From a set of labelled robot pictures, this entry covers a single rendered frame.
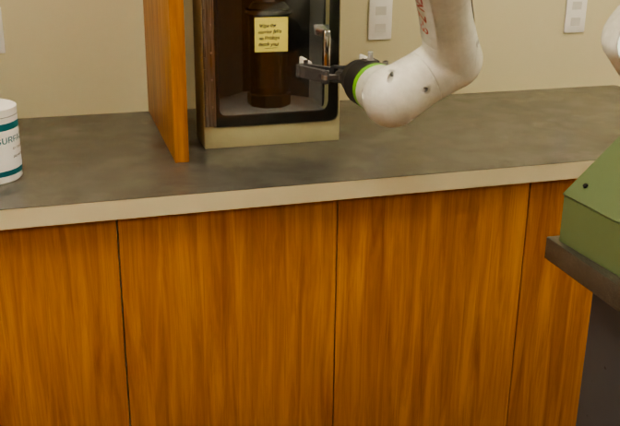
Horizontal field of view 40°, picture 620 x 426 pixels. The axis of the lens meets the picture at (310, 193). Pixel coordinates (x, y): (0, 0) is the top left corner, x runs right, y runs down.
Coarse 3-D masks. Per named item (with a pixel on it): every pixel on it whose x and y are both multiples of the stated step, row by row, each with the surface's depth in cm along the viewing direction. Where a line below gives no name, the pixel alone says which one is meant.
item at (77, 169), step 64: (64, 128) 211; (128, 128) 212; (192, 128) 212; (384, 128) 214; (448, 128) 215; (512, 128) 216; (576, 128) 216; (0, 192) 165; (64, 192) 166; (128, 192) 166; (192, 192) 167; (256, 192) 170; (320, 192) 173; (384, 192) 178
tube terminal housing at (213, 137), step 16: (208, 128) 194; (224, 128) 195; (240, 128) 196; (256, 128) 197; (272, 128) 198; (288, 128) 199; (304, 128) 200; (320, 128) 202; (336, 128) 203; (208, 144) 195; (224, 144) 196; (240, 144) 197; (256, 144) 198; (272, 144) 199
